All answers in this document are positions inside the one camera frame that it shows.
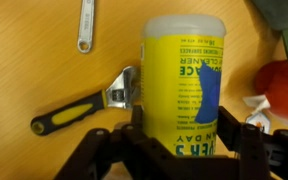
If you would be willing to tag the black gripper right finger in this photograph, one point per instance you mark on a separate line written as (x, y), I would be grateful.
(259, 153)

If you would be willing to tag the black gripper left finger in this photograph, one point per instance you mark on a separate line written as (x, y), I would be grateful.
(144, 158)

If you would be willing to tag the white and yellow spray bottle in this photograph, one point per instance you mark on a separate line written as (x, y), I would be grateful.
(181, 69)

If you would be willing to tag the silver flat wrench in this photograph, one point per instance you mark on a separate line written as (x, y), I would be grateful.
(85, 35)

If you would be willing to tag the adjustable wrench yellow black handle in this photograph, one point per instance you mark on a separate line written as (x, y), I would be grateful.
(122, 93)

